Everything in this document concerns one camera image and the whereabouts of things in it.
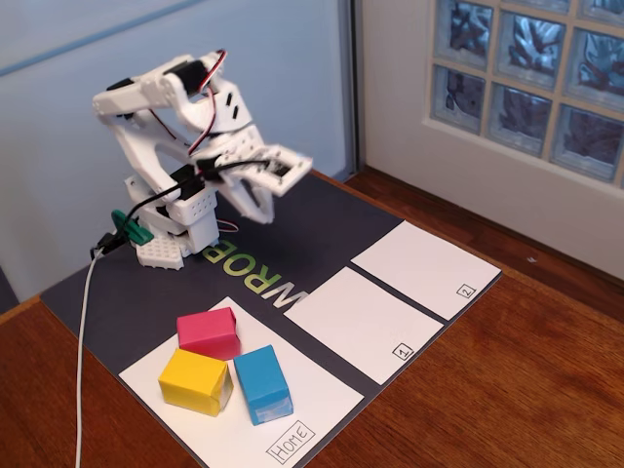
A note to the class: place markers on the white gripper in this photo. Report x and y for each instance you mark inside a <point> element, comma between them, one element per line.
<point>245,194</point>

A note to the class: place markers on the blue paper box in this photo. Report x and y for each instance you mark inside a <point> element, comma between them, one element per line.
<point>261,380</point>

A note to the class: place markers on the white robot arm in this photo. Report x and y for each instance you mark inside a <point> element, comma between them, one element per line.
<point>141,141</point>

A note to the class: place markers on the pink paper box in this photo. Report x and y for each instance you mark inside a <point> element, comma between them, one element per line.
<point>207,331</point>

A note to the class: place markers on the yellow paper box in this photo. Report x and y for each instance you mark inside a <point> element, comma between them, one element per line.
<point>190,378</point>

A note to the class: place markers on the white paper sheet marked HOME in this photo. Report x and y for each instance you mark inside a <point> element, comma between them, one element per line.
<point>317,390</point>

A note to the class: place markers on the black mat with WROB print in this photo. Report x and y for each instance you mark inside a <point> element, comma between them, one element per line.
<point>341,234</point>

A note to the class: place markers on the green clamp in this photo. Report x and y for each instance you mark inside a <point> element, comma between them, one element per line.
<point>134,229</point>

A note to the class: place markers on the white paper sheet marked 1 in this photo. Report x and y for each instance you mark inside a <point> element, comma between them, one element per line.
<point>370,322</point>

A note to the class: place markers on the white paper sheet marked 2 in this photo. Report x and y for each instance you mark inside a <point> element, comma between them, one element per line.
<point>419,263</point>

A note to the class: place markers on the glass block window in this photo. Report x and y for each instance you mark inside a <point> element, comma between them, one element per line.
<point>526,73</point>

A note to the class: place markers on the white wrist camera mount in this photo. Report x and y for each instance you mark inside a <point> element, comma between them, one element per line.
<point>287,170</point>

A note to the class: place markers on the grey metal frame post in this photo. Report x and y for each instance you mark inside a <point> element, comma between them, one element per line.
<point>351,73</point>

